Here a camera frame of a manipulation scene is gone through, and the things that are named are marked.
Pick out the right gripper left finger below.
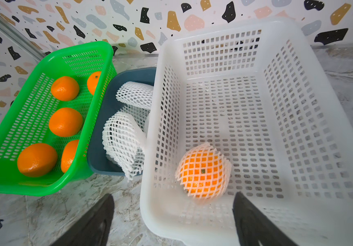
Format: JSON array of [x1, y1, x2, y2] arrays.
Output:
[[52, 194, 115, 246]]

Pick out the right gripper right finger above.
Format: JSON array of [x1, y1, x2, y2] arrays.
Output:
[[232, 192, 296, 246]]

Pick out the white foam net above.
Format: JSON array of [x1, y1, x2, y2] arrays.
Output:
[[120, 105, 150, 133], [102, 112, 146, 181], [175, 142, 232, 200], [116, 82, 154, 110]]

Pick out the netted orange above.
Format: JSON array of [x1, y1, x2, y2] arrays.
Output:
[[176, 150, 225, 198], [61, 140, 79, 173], [17, 143, 58, 177], [49, 108, 83, 137], [51, 76, 79, 101]]

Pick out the dark teal plastic bin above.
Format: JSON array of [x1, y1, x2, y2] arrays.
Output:
[[87, 67, 156, 176]]

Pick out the green plastic mesh basket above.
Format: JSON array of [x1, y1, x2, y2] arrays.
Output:
[[0, 41, 117, 196]]

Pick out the white plastic mesh basket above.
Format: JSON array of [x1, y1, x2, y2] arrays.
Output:
[[140, 17, 353, 246]]

